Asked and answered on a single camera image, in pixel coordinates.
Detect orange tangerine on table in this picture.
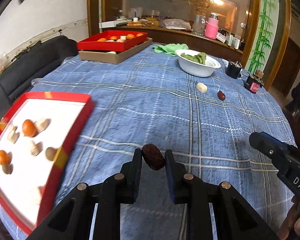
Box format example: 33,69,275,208
0,150,10,165

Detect black leather sofa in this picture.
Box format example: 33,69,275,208
0,36,78,120

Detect orange tangerine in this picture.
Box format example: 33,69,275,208
22,119,37,138
0,150,10,165

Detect white fruit piece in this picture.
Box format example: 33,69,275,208
30,141,43,156
34,119,51,133
196,82,207,93

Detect pink thermos bottle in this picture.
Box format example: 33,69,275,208
205,12,219,40

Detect blue plaid tablecloth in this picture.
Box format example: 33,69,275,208
29,47,294,232

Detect red tray white bottom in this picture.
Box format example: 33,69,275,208
0,92,94,234

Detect red box with fruits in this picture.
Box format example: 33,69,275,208
77,30,148,53

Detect wooden sideboard counter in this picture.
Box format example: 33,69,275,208
99,21,243,61

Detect right hand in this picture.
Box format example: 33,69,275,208
278,196,300,239

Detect dark red jujube date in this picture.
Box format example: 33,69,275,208
142,144,166,171

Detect green cloth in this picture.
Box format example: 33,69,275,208
153,43,189,57

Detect brown round longan fruit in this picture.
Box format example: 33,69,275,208
45,147,58,161

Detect white bowl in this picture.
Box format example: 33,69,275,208
176,49,221,77

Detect green leaves in bowl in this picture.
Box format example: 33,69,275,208
180,53,206,64

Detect black red labelled jar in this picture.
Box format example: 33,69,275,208
244,74,264,94

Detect black cup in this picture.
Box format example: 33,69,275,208
225,61,242,79

